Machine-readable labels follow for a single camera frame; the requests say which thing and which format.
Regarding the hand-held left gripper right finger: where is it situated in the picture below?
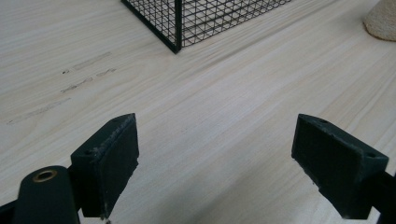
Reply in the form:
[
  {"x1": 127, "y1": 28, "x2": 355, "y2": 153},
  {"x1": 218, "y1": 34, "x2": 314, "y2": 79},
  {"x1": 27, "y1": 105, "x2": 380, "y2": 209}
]
[{"x1": 290, "y1": 113, "x2": 389, "y2": 220}]

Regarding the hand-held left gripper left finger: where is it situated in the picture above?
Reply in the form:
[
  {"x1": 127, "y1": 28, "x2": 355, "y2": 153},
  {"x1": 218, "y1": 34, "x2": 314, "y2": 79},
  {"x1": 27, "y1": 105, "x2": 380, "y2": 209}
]
[{"x1": 70, "y1": 112, "x2": 140, "y2": 219}]

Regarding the beige fuzzy object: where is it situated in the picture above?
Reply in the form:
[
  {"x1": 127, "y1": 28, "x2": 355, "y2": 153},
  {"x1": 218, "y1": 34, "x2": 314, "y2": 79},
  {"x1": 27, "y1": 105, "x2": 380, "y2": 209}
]
[{"x1": 362, "y1": 0, "x2": 396, "y2": 42}]

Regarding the black wire mesh basket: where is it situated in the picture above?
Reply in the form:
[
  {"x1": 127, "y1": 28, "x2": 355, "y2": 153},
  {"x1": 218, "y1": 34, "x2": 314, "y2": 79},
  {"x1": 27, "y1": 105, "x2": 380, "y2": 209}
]
[{"x1": 120, "y1": 0, "x2": 293, "y2": 55}]

